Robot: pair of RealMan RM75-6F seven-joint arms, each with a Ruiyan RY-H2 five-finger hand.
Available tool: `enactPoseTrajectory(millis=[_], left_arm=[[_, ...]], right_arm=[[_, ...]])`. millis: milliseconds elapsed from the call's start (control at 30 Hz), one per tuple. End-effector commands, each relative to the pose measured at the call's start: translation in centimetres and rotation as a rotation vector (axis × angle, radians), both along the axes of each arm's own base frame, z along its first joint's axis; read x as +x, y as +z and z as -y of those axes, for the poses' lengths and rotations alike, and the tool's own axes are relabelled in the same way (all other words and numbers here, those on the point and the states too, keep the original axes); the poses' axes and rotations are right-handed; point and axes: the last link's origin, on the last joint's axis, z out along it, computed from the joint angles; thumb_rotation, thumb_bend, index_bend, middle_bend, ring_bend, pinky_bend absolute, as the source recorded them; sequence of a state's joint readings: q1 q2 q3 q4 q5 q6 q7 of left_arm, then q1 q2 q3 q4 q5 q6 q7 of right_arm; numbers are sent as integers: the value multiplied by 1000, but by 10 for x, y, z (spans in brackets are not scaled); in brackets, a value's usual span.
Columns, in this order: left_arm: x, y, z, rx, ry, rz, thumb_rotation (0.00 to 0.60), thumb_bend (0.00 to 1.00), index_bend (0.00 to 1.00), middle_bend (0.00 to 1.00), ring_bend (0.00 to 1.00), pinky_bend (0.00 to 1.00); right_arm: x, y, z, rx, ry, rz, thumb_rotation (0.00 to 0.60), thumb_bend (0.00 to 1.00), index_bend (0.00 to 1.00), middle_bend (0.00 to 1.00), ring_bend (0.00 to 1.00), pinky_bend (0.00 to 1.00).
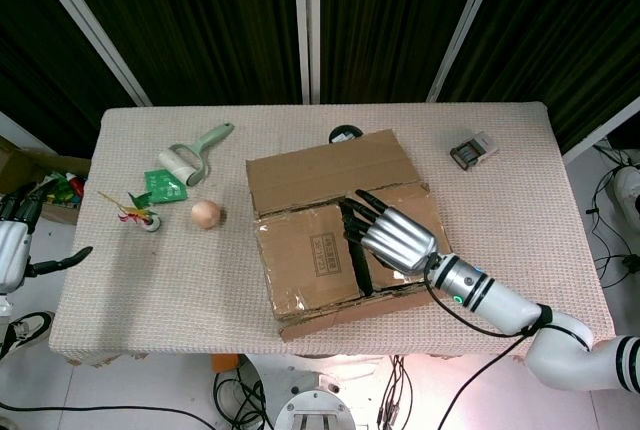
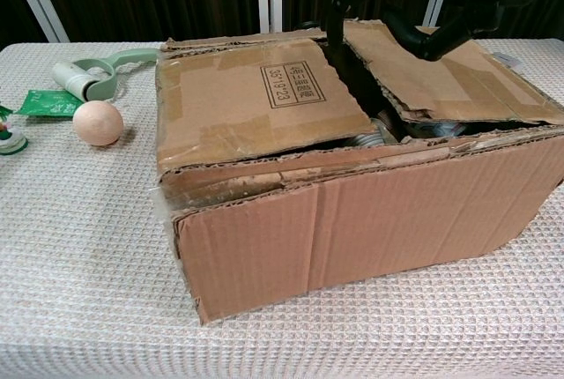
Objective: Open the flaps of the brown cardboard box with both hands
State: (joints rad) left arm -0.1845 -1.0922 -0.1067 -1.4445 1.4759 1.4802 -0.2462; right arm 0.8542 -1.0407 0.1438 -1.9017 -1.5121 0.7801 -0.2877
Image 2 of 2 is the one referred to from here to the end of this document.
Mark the brown cardboard box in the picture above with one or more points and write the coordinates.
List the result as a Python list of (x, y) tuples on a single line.
[(352, 229)]

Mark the green lint roller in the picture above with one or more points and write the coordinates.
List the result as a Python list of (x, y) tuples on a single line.
[(110, 66)]

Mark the peach wooden ball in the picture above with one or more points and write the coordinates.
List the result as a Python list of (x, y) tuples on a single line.
[(98, 124)]

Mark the green foil packet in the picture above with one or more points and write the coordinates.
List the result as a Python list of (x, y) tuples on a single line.
[(44, 106)]

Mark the beige waffle tablecloth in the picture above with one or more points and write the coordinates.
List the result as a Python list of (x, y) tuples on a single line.
[(88, 264)]

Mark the small green white figurine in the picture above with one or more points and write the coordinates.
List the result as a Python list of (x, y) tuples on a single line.
[(13, 141)]

